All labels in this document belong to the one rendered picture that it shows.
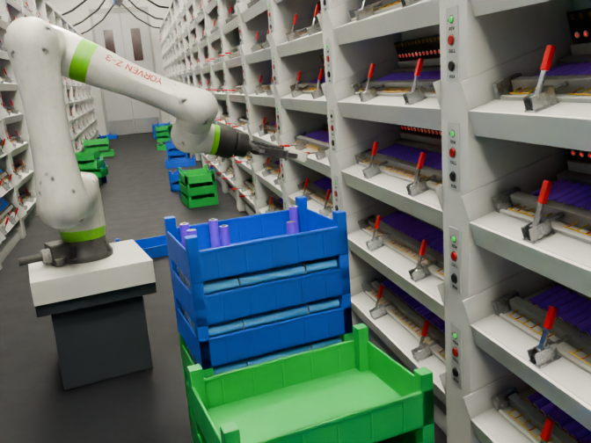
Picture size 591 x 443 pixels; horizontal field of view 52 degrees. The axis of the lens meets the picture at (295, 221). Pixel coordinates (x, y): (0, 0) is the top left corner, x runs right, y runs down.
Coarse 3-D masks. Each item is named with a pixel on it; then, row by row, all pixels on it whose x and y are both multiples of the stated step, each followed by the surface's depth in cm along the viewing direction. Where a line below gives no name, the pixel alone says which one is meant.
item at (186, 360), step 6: (180, 336) 123; (342, 336) 117; (348, 336) 117; (180, 342) 123; (180, 348) 125; (186, 348) 124; (186, 354) 119; (186, 360) 120; (192, 360) 116; (186, 366) 121; (186, 372) 122; (204, 372) 106; (210, 372) 107
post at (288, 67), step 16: (272, 0) 226; (288, 0) 227; (304, 0) 229; (320, 0) 230; (272, 16) 229; (288, 16) 229; (304, 16) 230; (272, 48) 236; (272, 64) 240; (288, 64) 232; (304, 64) 234; (320, 64) 235; (288, 112) 236; (304, 112) 238; (288, 128) 238; (288, 160) 240; (288, 176) 242; (288, 208) 244
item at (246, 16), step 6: (246, 0) 290; (252, 0) 291; (258, 0) 274; (264, 0) 240; (240, 6) 290; (246, 6) 291; (252, 6) 262; (258, 6) 253; (264, 6) 244; (240, 12) 291; (246, 12) 278; (252, 12) 267; (258, 12) 258; (246, 18) 284
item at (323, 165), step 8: (320, 120) 240; (296, 128) 238; (304, 128) 239; (312, 128) 240; (320, 128) 241; (280, 136) 237; (288, 136) 238; (296, 136) 237; (328, 152) 180; (312, 160) 201; (320, 160) 194; (328, 160) 181; (312, 168) 206; (320, 168) 195; (328, 168) 185; (328, 176) 189
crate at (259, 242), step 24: (168, 216) 119; (264, 216) 126; (288, 216) 129; (312, 216) 126; (336, 216) 111; (168, 240) 117; (192, 240) 101; (240, 240) 125; (264, 240) 106; (288, 240) 108; (312, 240) 110; (336, 240) 112; (192, 264) 102; (216, 264) 104; (240, 264) 105; (264, 264) 107; (288, 264) 109
